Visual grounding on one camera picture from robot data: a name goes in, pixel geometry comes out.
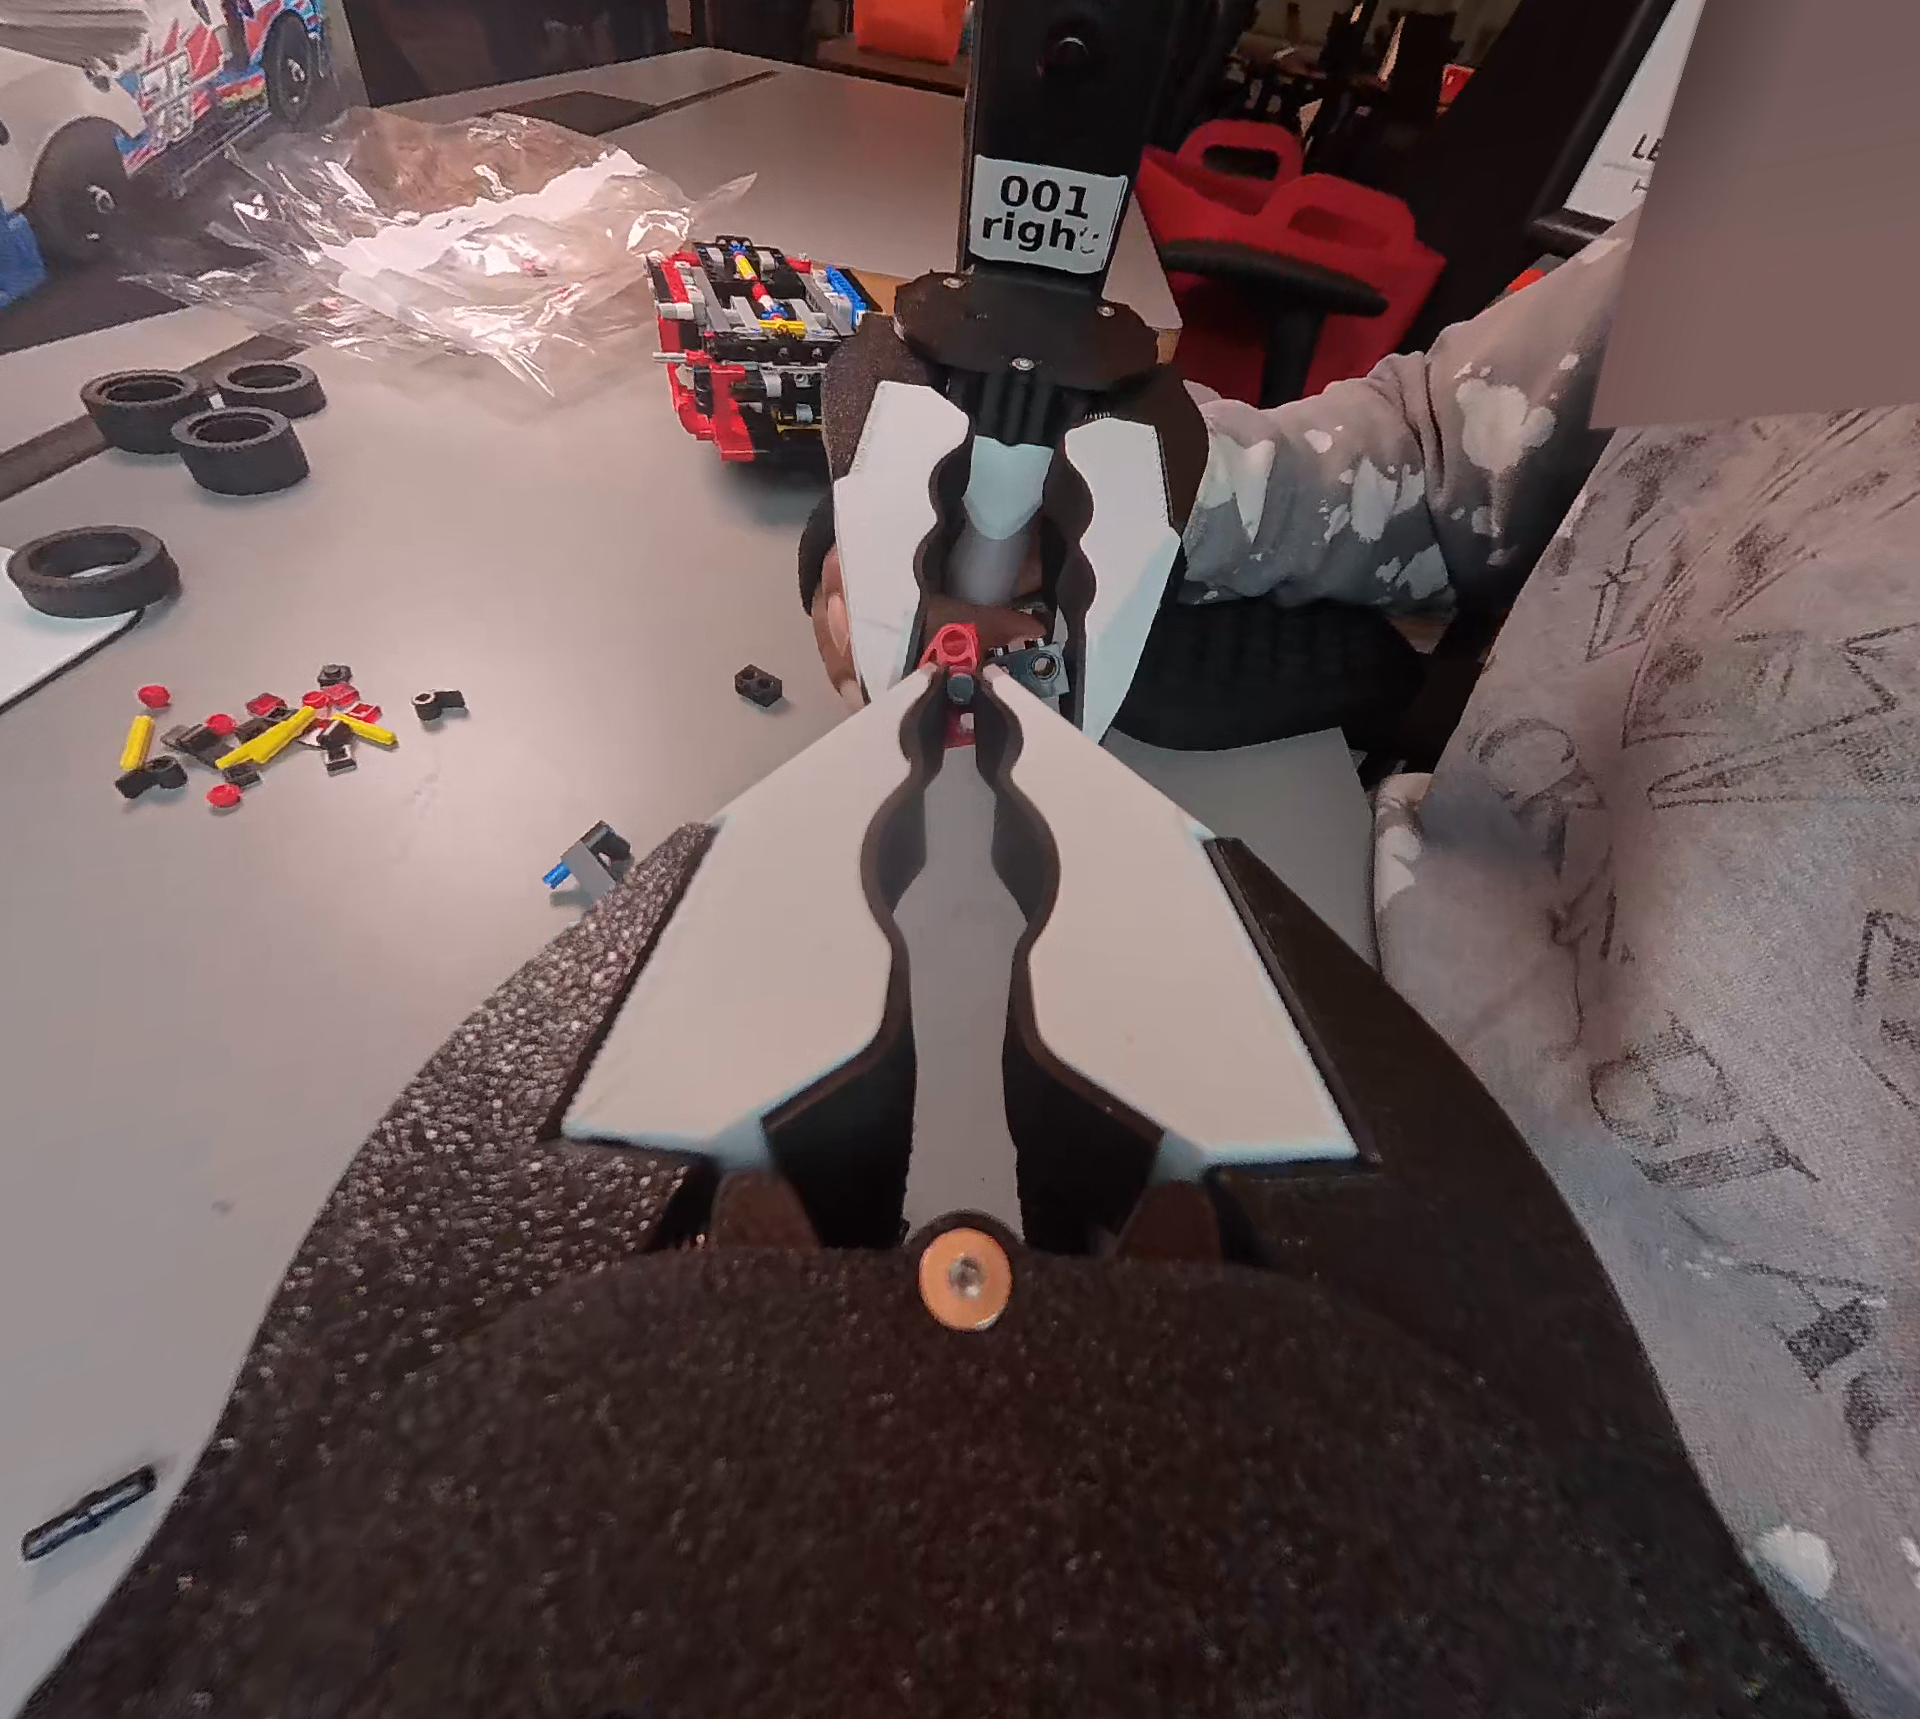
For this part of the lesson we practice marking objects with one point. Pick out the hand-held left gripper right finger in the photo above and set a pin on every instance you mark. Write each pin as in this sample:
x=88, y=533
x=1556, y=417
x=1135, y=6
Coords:
x=1185, y=983

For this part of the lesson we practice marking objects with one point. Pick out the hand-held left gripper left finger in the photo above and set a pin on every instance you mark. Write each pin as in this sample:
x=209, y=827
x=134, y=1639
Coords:
x=720, y=983

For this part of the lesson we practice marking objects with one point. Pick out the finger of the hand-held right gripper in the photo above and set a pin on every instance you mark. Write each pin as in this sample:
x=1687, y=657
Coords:
x=1129, y=549
x=889, y=519

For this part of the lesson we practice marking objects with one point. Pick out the red black connector piece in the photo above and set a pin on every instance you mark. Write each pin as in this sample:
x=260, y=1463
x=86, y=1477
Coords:
x=957, y=683

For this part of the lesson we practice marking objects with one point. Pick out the black small brick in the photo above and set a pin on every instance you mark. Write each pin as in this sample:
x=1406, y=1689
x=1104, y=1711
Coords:
x=761, y=683

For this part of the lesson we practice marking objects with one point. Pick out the brick-built toy car chassis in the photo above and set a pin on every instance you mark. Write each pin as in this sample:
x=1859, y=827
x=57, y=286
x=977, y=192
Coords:
x=750, y=354

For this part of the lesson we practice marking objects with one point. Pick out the pile of red yellow black bricks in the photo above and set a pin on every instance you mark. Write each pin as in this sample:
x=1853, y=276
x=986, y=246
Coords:
x=270, y=735

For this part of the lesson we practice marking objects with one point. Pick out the person's right forearm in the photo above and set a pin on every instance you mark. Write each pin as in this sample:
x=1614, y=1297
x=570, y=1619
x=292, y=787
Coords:
x=1350, y=487

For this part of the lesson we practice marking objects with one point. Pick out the person's right hand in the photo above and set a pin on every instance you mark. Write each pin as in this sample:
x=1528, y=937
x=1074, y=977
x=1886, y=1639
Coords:
x=834, y=639

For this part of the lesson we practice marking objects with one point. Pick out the grey blue small brick piece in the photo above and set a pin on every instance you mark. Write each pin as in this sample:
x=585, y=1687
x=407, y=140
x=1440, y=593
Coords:
x=593, y=855

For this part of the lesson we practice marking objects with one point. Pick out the black mesh armrest pad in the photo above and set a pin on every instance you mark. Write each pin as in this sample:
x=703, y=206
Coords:
x=1274, y=683

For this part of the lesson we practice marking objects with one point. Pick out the red fabric tote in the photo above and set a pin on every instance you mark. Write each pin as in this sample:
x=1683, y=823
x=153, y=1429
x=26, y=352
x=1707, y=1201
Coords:
x=1200, y=158
x=1350, y=264

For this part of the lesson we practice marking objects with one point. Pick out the black office chair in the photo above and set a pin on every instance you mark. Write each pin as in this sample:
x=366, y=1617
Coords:
x=1274, y=286

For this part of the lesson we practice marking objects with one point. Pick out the clear plastic bag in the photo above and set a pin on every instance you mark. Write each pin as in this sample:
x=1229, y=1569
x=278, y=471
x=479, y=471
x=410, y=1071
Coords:
x=451, y=234

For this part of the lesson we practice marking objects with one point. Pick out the framed black white marker sign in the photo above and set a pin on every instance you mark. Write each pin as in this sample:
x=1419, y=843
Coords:
x=1651, y=84

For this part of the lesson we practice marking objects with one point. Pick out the black rubber tyre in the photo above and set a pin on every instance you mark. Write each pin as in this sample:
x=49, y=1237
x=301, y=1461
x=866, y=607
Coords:
x=91, y=579
x=270, y=385
x=143, y=413
x=241, y=465

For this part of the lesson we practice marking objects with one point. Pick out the white lamp stand base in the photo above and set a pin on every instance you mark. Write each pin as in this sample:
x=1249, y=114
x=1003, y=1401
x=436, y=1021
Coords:
x=44, y=661

